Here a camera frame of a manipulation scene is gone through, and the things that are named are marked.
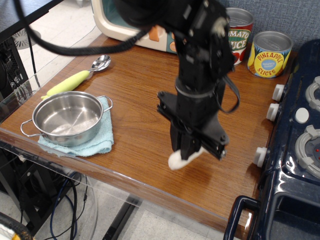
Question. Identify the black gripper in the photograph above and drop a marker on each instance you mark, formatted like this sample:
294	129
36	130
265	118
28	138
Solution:
194	121

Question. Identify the white plush mushroom toy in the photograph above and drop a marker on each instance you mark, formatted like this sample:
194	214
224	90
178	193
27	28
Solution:
175	161

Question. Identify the white stove knob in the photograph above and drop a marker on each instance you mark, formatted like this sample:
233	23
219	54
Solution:
278	92
272	111
259	156

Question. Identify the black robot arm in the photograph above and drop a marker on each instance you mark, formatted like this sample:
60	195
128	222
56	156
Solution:
200	29

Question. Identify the white stove knob top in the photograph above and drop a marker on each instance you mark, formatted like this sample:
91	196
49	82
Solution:
278	92

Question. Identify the dark blue toy stove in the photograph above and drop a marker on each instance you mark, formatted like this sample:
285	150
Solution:
288	205

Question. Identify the toy microwave teal and cream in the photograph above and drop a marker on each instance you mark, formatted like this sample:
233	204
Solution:
110	23

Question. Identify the white stove knob bottom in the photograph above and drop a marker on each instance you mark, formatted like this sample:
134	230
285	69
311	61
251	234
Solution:
259	156

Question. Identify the white stove knob middle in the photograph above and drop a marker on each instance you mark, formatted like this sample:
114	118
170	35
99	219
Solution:
272	111

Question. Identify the light blue cloth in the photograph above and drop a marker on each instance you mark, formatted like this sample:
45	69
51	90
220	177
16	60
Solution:
100	144

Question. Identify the stainless steel pot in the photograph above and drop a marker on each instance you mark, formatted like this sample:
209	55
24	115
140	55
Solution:
69	118

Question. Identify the pineapple slices can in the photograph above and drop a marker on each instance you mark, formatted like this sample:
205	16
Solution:
269	54

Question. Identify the spoon with yellow-green handle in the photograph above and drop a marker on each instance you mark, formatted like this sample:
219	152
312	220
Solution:
72	82

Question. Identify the black table leg frame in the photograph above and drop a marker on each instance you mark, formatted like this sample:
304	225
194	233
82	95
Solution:
121	219

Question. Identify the tomato sauce can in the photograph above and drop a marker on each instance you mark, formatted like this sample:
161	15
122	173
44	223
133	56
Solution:
241	23

